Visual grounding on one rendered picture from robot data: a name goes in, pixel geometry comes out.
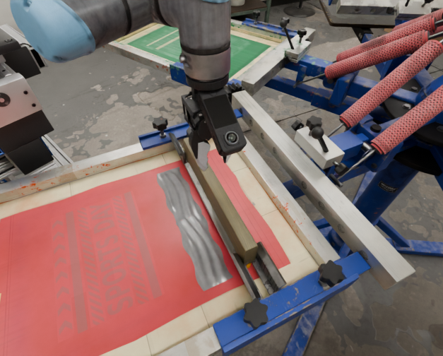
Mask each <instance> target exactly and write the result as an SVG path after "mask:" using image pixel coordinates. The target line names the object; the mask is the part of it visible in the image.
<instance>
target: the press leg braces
mask: <svg viewBox="0 0 443 356"><path fill-rule="evenodd" d="M360 196H361V194H357V196H356V198H355V200H354V203H356V202H357V200H358V199H359V198H360ZM313 223H314V225H315V226H316V227H317V229H318V230H320V229H322V228H325V227H330V226H331V225H330V224H329V223H328V222H327V220H326V219H325V218H322V219H320V220H315V221H313ZM376 226H377V227H379V228H380V229H381V230H382V231H383V232H385V233H386V234H387V235H388V236H389V237H390V238H391V239H392V241H393V243H394V247H395V249H401V250H411V251H415V250H414V248H413V245H412V242H411V240H410V239H405V238H404V237H402V236H401V235H400V234H399V233H398V232H397V231H396V230H395V229H394V228H393V227H392V226H390V224H389V223H388V222H387V221H386V220H385V219H383V217H381V216H379V221H378V223H377V224H376ZM349 251H350V248H349V247H348V245H347V244H346V243H345V242H344V243H343V245H342V247H341V249H340V251H339V252H338V255H339V256H340V257H341V258H342V259H344V258H345V257H347V255H348V253H349Z"/></svg>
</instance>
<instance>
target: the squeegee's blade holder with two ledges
mask: <svg viewBox="0 0 443 356"><path fill-rule="evenodd" d="M184 166H185V167H186V169H187V172H188V173H189V176H190V177H191V180H192V181H193V183H194V186H195V187H196V190H197V191H198V193H199V195H200V197H201V199H202V201H203V203H204V205H205V207H206V209H207V211H208V213H209V215H210V217H211V219H212V221H213V223H214V224H215V226H216V228H217V230H218V232H219V234H220V236H221V238H222V240H223V242H224V244H225V246H226V248H227V250H228V252H229V254H230V255H231V254H233V253H234V254H236V253H237V252H236V251H235V248H234V247H233V245H232V243H231V241H230V239H229V237H228V236H227V234H226V232H225V230H224V228H223V226H222V224H221V223H220V221H219V219H218V216H217V215H216V213H215V211H214V209H213V207H212V205H211V203H210V201H209V200H208V198H207V196H206V194H205V192H204V190H203V189H202V187H201V185H200V183H199V181H198V179H197V178H196V175H195V174H194V171H193V169H192V168H191V166H190V164H189V163H185V164H184Z"/></svg>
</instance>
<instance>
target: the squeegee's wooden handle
mask: <svg viewBox="0 0 443 356"><path fill-rule="evenodd" d="M183 144H184V152H185V157H186V160H187V162H188V163H189V164H190V166H191V168H192V169H193V171H194V174H195V175H196V178H197V179H198V181H199V183H200V185H201V187H202V189H203V190H204V192H205V194H206V196H207V198H208V200H209V201H210V203H211V205H212V207H213V209H214V211H215V213H216V215H217V216H218V219H219V221H220V223H221V224H222V226H223V228H224V230H225V232H226V234H227V236H228V237H229V239H230V241H231V243H232V245H233V247H234V248H235V251H236V252H237V254H238V255H239V257H240V258H241V260H242V263H243V264H244V266H246V265H247V264H249V263H251V262H253V261H255V258H256V253H257V250H258V245H257V244H256V242H255V241H254V238H253V237H252V235H251V234H250V232H249V230H248V229H247V226H246V225H245V223H244V222H243V220H242V219H241V217H240V215H239V213H238V212H237V210H236V208H235V207H234V205H233V204H232V201H231V200H230V198H229V196H228V195H227V193H226V192H225V190H224V188H223V186H222V185H221V183H220V182H219V180H218V178H217V177H216V175H215V173H214V171H213V170H212V168H211V166H210V165H209V163H208V162H207V165H208V168H207V169H206V170H205V171H203V170H202V169H201V168H200V167H199V166H198V164H197V162H196V159H195V157H194V154H193V152H192V150H191V147H190V145H189V137H188V138H185V139H184V140H183Z"/></svg>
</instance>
